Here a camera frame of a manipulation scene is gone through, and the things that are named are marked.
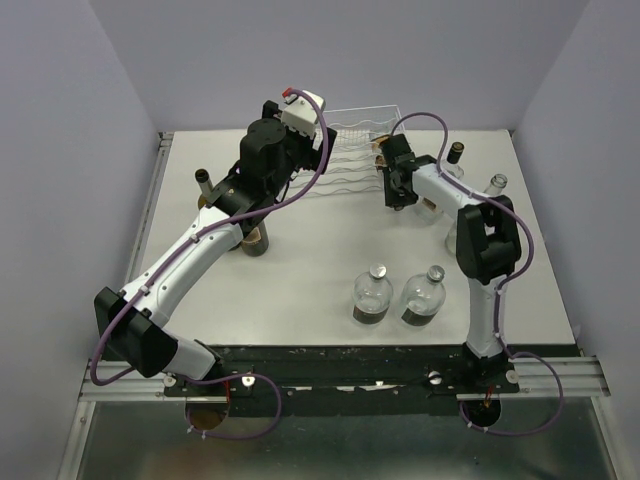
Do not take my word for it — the clear empty tall bottle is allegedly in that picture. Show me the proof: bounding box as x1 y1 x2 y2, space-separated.
444 173 510 256

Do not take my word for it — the white wire wine rack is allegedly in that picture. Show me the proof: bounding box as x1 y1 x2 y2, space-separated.
304 105 401 199

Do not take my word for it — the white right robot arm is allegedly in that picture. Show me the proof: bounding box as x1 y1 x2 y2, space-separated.
379 134 522 392

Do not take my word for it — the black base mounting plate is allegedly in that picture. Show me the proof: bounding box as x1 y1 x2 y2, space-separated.
164 345 519 417

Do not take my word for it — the aluminium rail frame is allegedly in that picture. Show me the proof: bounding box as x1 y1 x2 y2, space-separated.
54 130 612 480

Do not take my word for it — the round clear bottle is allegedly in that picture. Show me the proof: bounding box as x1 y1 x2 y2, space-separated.
399 265 446 327
352 263 394 325

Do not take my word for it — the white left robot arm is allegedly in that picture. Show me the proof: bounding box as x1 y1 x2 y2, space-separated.
90 89 337 395

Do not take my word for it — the clear square bottle brown label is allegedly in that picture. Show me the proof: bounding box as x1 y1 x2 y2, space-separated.
370 133 390 174

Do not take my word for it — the clear flask bottle black cap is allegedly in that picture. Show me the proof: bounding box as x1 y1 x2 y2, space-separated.
412 141 465 225

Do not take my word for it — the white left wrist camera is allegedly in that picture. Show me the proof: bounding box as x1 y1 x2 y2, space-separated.
280 88 318 140

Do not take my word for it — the green wine bottle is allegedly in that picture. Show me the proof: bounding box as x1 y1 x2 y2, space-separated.
195 168 214 209

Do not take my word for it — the dark wine bottle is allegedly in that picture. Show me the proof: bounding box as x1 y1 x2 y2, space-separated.
240 222 270 257

